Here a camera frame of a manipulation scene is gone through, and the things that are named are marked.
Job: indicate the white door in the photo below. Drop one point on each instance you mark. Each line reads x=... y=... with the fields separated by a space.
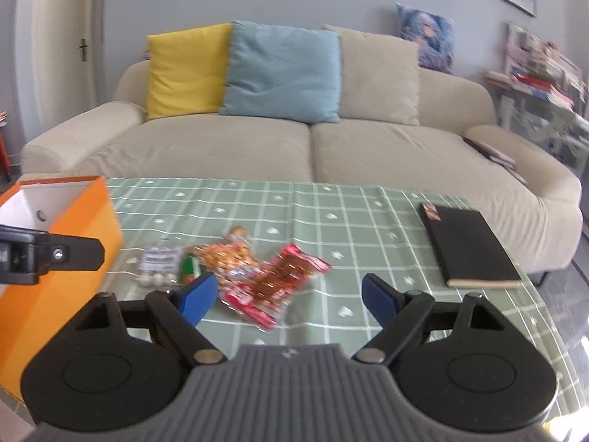
x=60 y=46

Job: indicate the light blue pillow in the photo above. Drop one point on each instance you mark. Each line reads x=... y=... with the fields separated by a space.
x=280 y=73

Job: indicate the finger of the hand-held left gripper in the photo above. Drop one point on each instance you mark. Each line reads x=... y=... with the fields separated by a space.
x=78 y=253

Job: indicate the pile of magazines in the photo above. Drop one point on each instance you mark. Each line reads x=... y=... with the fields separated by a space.
x=538 y=85

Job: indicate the orange cardboard box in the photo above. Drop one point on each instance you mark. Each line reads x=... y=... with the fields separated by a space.
x=83 y=212

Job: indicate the beige sofa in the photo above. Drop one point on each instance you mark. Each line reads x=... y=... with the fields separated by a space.
x=257 y=147

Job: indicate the yellow pillow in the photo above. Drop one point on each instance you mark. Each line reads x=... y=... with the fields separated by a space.
x=184 y=73

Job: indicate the black notebook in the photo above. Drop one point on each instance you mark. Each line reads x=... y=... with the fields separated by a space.
x=474 y=248

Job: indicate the green snack packet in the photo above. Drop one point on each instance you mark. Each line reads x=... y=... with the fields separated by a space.
x=188 y=269

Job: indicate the small white label snack packet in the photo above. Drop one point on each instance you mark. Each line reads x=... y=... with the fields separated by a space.
x=158 y=260

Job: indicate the magazine on sofa arm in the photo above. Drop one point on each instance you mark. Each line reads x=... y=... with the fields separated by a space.
x=494 y=154

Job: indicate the orange peanut snack packet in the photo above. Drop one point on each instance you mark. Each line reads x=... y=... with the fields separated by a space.
x=230 y=258

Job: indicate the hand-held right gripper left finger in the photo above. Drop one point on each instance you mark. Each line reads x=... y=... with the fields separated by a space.
x=200 y=297

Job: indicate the white magazine rack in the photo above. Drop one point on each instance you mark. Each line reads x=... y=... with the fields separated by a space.
x=552 y=119

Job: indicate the blue printed pillow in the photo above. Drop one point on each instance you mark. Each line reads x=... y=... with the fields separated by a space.
x=428 y=37

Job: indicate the beige pillow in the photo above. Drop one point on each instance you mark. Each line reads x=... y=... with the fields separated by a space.
x=382 y=78

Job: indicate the red dried meat packet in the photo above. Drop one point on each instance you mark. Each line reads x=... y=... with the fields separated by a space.
x=276 y=281

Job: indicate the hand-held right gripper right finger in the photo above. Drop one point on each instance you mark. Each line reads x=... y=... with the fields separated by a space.
x=379 y=297

